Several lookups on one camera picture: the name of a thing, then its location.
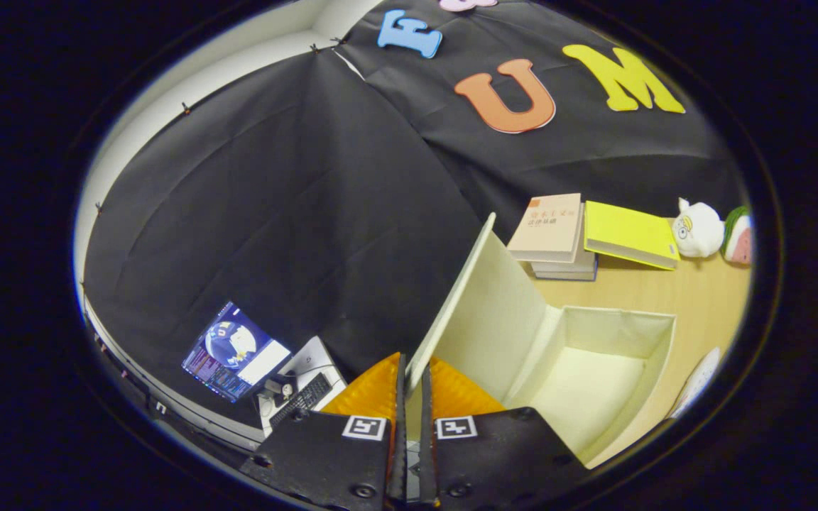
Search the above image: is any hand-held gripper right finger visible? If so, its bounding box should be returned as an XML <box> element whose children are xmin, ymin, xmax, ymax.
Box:
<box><xmin>420</xmin><ymin>357</ymin><xmax>592</xmax><ymax>510</ymax></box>

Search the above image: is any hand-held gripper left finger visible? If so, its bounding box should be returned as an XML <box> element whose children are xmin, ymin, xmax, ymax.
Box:
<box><xmin>241</xmin><ymin>351</ymin><xmax>408</xmax><ymax>511</ymax></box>

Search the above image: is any cream storage box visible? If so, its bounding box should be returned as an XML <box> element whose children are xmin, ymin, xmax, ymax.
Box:
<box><xmin>407</xmin><ymin>211</ymin><xmax>677</xmax><ymax>469</ymax></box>

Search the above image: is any white shoe with chevron stripes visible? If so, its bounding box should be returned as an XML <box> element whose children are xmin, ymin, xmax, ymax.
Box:
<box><xmin>668</xmin><ymin>346</ymin><xmax>722</xmax><ymax>419</ymax></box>

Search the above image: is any lit computer screen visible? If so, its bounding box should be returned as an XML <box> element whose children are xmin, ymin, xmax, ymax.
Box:
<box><xmin>181</xmin><ymin>301</ymin><xmax>293</xmax><ymax>403</ymax></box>

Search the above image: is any blue cover book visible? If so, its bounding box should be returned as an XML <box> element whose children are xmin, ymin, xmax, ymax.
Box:
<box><xmin>533</xmin><ymin>259</ymin><xmax>599</xmax><ymax>281</ymax></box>

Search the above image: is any grey book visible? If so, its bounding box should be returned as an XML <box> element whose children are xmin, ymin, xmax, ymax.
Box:
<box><xmin>530</xmin><ymin>234</ymin><xmax>598</xmax><ymax>274</ymax></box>

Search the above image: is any tan cover book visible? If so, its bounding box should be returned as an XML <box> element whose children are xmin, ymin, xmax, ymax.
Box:
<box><xmin>507</xmin><ymin>193</ymin><xmax>584</xmax><ymax>263</ymax></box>

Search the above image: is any yellow book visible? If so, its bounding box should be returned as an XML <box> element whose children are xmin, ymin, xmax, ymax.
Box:
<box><xmin>584</xmin><ymin>200</ymin><xmax>681</xmax><ymax>271</ymax></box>

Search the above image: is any black backdrop cloth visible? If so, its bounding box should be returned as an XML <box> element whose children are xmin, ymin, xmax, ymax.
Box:
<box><xmin>81</xmin><ymin>0</ymin><xmax>747</xmax><ymax>430</ymax></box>

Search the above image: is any white plush toy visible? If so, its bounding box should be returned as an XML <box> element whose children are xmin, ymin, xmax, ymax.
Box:
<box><xmin>672</xmin><ymin>197</ymin><xmax>726</xmax><ymax>258</ymax></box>

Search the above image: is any watermelon slice plush toy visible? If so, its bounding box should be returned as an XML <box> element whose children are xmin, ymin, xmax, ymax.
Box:
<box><xmin>721</xmin><ymin>206</ymin><xmax>753</xmax><ymax>265</ymax></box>

